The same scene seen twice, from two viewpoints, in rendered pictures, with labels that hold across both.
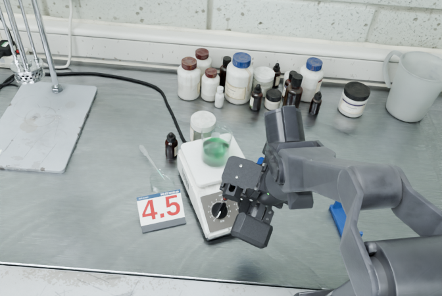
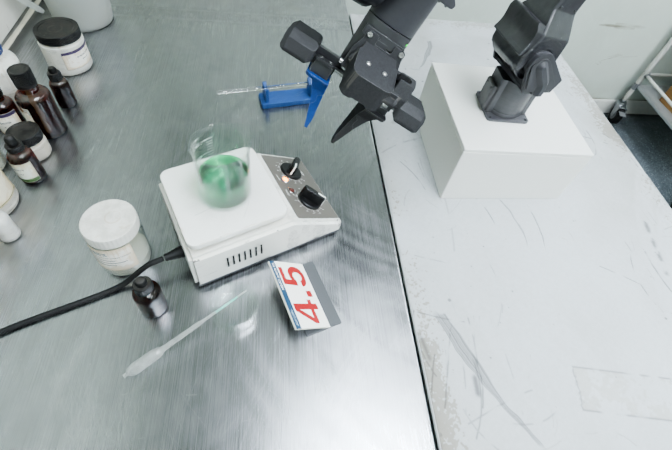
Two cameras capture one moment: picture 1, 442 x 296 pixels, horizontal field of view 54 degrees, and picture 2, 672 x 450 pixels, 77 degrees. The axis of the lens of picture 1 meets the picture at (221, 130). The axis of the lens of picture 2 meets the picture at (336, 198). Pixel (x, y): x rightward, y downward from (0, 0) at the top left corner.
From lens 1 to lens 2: 0.69 m
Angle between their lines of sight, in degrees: 64
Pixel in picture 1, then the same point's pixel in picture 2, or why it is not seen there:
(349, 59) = not seen: outside the picture
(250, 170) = (372, 55)
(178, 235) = (334, 270)
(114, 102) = not seen: outside the picture
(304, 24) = not seen: outside the picture
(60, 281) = (457, 436)
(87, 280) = (441, 389)
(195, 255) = (361, 244)
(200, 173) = (262, 209)
